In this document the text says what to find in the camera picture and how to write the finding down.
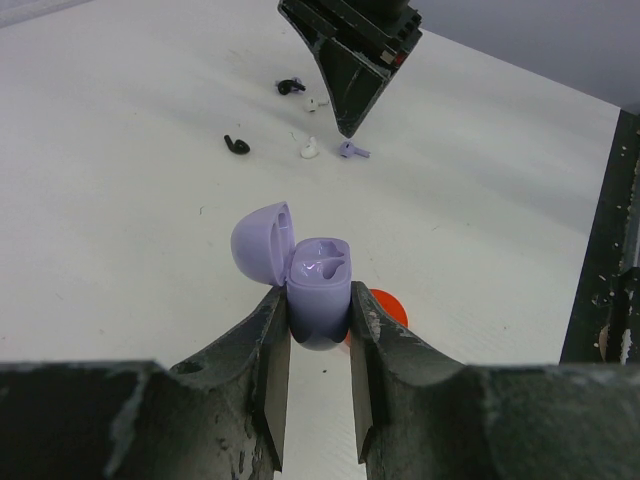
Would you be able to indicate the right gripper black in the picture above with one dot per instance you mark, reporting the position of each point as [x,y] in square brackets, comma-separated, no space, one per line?
[358,46]

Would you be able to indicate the black earbud right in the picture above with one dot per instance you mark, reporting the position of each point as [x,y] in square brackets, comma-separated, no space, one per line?
[288,86]

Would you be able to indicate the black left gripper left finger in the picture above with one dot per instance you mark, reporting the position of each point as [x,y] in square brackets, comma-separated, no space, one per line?
[218,414]

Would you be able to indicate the purple earbud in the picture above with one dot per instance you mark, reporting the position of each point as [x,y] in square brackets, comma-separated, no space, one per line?
[348,149]

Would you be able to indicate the black earbud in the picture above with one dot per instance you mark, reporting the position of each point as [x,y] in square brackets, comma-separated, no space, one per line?
[238,146]
[288,86]

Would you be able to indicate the purple earbud charging case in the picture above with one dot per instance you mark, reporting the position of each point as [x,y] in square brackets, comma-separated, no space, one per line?
[315,272]

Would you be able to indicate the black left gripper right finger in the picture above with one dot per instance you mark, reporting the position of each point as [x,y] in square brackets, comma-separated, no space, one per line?
[420,414]

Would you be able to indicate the white earbud upper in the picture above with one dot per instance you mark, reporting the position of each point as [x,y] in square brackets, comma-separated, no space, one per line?
[312,104]

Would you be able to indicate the white earbud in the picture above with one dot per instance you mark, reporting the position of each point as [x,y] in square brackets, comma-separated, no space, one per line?
[312,104]
[310,149]

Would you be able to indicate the orange earbud charging case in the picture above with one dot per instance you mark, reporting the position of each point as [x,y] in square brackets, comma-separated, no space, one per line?
[389,303]

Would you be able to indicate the black earbud left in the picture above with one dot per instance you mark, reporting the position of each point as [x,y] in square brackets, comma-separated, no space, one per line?
[238,146]

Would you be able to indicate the white earbud lower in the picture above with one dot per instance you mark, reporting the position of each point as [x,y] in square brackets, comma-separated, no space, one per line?
[310,149]

